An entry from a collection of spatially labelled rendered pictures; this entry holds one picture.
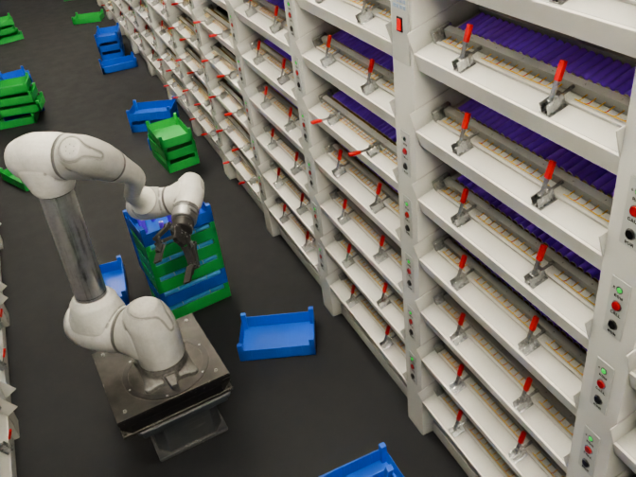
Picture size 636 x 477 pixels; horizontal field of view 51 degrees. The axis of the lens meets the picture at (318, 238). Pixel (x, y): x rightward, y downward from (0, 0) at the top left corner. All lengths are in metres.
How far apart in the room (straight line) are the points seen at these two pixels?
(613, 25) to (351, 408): 1.70
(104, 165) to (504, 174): 1.08
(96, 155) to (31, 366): 1.32
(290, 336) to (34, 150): 1.27
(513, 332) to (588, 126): 0.59
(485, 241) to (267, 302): 1.54
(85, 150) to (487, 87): 1.06
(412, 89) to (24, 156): 1.08
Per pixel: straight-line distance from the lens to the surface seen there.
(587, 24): 1.12
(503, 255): 1.51
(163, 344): 2.16
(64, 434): 2.66
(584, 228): 1.27
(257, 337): 2.74
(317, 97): 2.28
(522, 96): 1.30
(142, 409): 2.21
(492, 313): 1.64
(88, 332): 2.26
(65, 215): 2.08
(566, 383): 1.51
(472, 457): 2.08
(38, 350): 3.06
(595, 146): 1.15
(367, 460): 2.25
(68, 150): 1.89
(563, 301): 1.40
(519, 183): 1.39
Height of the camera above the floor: 1.83
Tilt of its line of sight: 34 degrees down
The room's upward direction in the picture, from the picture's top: 7 degrees counter-clockwise
